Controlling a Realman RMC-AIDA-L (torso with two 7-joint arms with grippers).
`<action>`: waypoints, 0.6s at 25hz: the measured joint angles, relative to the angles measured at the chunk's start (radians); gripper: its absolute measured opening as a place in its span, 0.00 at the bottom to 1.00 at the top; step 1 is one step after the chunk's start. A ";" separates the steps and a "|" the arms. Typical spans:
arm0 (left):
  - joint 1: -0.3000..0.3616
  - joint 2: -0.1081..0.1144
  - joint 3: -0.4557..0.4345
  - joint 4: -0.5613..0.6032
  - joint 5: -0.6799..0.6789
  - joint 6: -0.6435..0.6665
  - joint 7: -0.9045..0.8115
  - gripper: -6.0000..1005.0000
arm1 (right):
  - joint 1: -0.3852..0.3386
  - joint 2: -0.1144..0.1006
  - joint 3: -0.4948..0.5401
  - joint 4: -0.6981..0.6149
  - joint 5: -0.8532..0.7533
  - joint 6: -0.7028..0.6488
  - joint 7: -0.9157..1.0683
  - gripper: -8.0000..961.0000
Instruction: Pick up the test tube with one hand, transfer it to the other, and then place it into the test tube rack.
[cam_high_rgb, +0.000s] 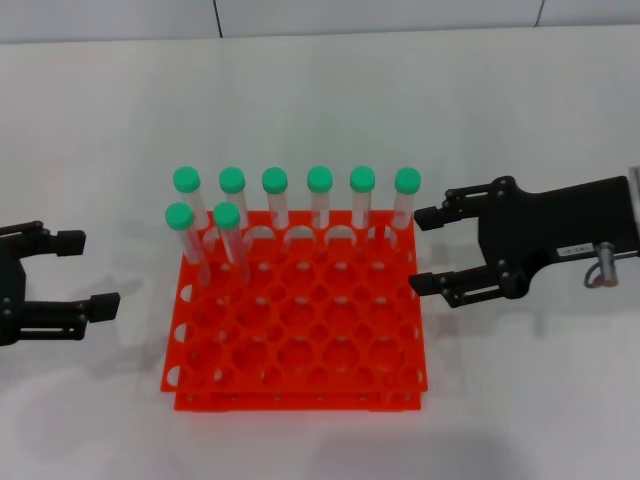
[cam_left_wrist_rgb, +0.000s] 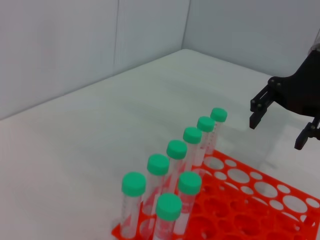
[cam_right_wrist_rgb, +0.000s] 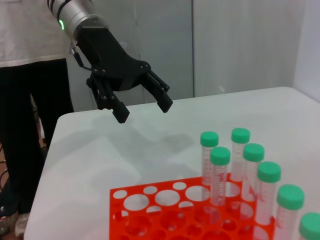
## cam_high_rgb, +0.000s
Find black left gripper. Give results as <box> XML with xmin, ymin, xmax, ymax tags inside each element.
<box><xmin>0</xmin><ymin>221</ymin><xmax>121</xmax><ymax>349</ymax></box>

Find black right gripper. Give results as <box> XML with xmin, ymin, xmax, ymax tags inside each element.
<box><xmin>408</xmin><ymin>175</ymin><xmax>634</xmax><ymax>310</ymax></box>

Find clear test tube green cap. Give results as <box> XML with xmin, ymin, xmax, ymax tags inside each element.
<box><xmin>349</xmin><ymin>165</ymin><xmax>377</xmax><ymax>230</ymax></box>
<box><xmin>172</xmin><ymin>165</ymin><xmax>211</xmax><ymax>234</ymax></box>
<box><xmin>218</xmin><ymin>166</ymin><xmax>250</xmax><ymax>231</ymax></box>
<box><xmin>164</xmin><ymin>202</ymin><xmax>212</xmax><ymax>287</ymax></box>
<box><xmin>306</xmin><ymin>165</ymin><xmax>335</xmax><ymax>232</ymax></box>
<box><xmin>213</xmin><ymin>201</ymin><xmax>251</xmax><ymax>287</ymax></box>
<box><xmin>391</xmin><ymin>167</ymin><xmax>422</xmax><ymax>231</ymax></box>
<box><xmin>261</xmin><ymin>166</ymin><xmax>291</xmax><ymax>232</ymax></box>

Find orange plastic test tube rack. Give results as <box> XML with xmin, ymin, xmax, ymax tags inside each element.
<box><xmin>159</xmin><ymin>209</ymin><xmax>431</xmax><ymax>414</ymax></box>

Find right arm cable metal plugs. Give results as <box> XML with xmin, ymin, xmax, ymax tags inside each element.
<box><xmin>582</xmin><ymin>241</ymin><xmax>640</xmax><ymax>290</ymax></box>

